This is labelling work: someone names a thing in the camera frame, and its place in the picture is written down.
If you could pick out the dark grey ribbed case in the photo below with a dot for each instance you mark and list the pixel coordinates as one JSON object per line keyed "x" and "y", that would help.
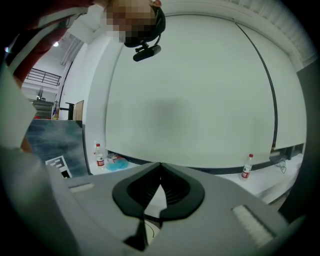
{"x": 43, "y": 108}

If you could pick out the wooden board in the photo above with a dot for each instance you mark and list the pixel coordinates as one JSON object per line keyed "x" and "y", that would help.
{"x": 78, "y": 110}

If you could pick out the clear water bottle red cap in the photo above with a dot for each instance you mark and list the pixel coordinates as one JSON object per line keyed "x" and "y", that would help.
{"x": 246, "y": 170}
{"x": 100, "y": 162}

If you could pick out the black T-shaped bracket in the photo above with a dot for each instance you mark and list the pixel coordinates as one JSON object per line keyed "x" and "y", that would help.
{"x": 70, "y": 110}

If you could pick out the black head-mounted camera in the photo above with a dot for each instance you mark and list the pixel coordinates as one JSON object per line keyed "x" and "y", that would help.
{"x": 147, "y": 53}

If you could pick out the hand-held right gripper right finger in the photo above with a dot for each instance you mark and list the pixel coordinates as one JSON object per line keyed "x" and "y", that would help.
{"x": 212, "y": 220}

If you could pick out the person's red clothing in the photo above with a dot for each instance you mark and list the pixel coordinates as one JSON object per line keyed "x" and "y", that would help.
{"x": 50, "y": 15}

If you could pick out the crumpled red white wrapper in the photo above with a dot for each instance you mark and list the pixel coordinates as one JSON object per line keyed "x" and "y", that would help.
{"x": 114, "y": 158}

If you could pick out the blue fluffy duster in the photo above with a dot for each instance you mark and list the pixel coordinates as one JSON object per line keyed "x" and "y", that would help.
{"x": 117, "y": 165}

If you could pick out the thin screen edge strip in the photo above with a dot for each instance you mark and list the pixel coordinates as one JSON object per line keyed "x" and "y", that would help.
{"x": 275, "y": 112}

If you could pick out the empty clear plastic bottle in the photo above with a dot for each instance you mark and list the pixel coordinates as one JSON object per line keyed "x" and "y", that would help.
{"x": 95, "y": 150}

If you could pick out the white low platform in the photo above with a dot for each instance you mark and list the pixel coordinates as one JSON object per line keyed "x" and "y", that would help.
{"x": 270, "y": 180}

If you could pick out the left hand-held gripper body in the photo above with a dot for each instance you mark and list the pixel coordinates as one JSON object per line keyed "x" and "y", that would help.
{"x": 58, "y": 163}

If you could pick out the large white roller screen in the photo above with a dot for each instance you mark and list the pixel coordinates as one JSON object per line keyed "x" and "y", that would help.
{"x": 195, "y": 75}

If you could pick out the black balcony railing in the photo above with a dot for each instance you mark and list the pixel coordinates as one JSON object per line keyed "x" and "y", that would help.
{"x": 42, "y": 77}

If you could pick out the small clear cup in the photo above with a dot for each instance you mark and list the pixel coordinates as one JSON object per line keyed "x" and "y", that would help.
{"x": 282, "y": 163}

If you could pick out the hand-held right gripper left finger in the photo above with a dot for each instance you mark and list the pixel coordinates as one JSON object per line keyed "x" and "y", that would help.
{"x": 95, "y": 212}

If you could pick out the black cabinet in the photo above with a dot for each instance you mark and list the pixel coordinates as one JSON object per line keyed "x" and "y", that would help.
{"x": 296, "y": 197}

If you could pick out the standing fan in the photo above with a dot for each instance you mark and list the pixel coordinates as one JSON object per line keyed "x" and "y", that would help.
{"x": 40, "y": 93}

